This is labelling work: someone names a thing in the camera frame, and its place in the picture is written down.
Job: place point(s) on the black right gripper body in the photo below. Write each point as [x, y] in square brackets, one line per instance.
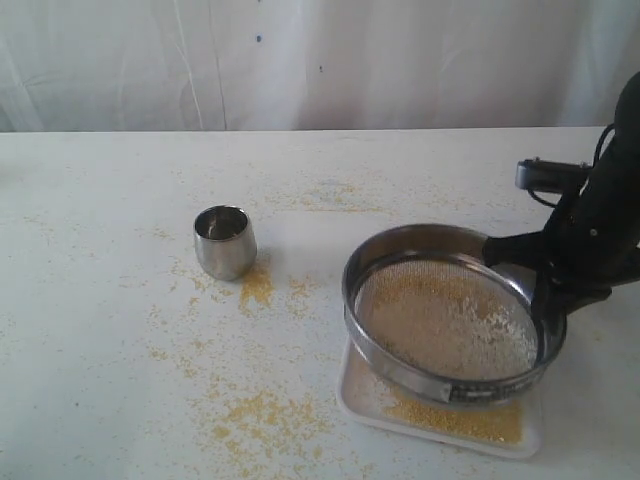
[593, 233]

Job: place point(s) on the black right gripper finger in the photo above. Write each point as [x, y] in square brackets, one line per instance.
[526, 250]
[555, 299]

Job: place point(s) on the yellow grain powder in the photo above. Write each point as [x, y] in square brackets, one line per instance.
[451, 323]

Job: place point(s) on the round steel mesh sieve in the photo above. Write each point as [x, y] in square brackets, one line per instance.
[420, 244]

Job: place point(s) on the stainless steel cup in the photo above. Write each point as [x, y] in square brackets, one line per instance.
[224, 242]

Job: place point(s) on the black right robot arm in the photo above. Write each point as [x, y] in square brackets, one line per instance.
[623, 131]

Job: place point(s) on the sieved yellow grains on tray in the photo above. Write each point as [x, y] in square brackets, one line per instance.
[501, 425]

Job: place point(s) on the white plastic tray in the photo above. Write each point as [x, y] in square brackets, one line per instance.
[363, 397]

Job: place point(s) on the white backdrop curtain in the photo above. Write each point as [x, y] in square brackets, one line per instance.
[289, 65]

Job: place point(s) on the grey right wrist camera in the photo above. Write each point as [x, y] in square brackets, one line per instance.
[550, 177]

